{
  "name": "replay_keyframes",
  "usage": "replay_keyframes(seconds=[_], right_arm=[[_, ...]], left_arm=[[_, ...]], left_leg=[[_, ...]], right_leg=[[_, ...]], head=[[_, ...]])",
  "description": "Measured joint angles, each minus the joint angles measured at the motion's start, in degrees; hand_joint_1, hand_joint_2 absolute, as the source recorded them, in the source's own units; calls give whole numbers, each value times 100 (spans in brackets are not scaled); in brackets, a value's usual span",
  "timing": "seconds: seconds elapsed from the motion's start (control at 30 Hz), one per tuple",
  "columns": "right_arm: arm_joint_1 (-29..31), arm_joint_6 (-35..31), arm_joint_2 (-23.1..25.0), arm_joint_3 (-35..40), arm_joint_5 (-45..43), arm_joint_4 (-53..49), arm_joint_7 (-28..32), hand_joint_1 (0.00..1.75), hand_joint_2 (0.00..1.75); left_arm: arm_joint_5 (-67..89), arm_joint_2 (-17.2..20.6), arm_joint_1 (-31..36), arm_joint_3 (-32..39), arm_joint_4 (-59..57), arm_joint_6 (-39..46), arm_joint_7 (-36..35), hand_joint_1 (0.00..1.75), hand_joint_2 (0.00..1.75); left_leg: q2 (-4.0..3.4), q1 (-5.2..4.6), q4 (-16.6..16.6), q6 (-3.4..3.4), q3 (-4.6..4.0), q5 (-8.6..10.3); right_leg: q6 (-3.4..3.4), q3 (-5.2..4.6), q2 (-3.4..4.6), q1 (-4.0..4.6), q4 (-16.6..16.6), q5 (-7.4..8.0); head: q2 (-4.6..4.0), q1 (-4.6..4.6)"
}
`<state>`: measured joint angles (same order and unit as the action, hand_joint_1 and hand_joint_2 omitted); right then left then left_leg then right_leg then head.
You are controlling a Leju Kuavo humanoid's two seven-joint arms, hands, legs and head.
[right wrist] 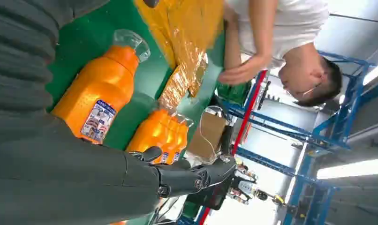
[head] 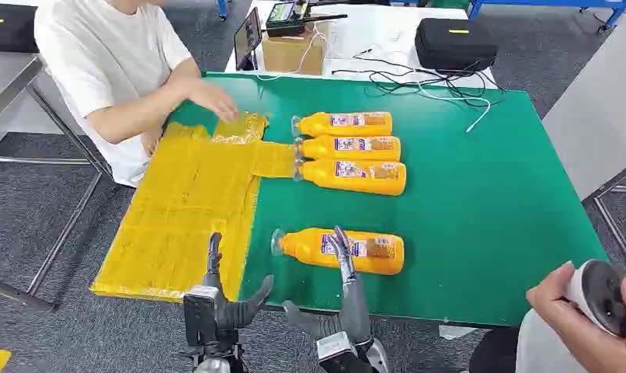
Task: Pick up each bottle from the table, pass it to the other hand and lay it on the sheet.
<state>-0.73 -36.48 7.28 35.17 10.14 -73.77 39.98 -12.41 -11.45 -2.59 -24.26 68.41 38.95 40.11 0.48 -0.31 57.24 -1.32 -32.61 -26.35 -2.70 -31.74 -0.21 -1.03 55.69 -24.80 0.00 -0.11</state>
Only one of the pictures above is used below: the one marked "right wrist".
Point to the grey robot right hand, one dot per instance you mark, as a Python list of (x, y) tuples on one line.
[(68, 183)]

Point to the large orange drink bottle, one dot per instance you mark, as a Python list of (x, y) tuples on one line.
[(99, 84)]

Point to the small orange drink bottle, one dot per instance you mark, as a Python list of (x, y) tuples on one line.
[(161, 133)]

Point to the robot right arm ribbed sleeve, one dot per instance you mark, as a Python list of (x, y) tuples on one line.
[(18, 62)]

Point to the brown cardboard box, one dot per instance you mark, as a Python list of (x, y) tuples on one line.
[(207, 136)]

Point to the black upright bar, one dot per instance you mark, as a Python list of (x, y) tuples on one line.
[(227, 139)]

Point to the yellow plastic sheet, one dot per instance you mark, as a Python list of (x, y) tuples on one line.
[(186, 34)]

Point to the green plastic crate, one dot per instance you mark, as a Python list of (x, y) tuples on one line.
[(235, 93)]

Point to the person's hand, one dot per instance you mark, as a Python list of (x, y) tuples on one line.
[(243, 71)]

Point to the person's glasses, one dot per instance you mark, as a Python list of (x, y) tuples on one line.
[(308, 91)]

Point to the person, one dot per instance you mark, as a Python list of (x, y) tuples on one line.
[(294, 24)]

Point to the long ceiling light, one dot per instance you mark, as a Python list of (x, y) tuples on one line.
[(350, 169), (375, 73)]

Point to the red metal post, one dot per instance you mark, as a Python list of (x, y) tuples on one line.
[(248, 115)]

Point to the blue metal rack frame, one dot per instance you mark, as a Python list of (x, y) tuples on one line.
[(328, 133)]

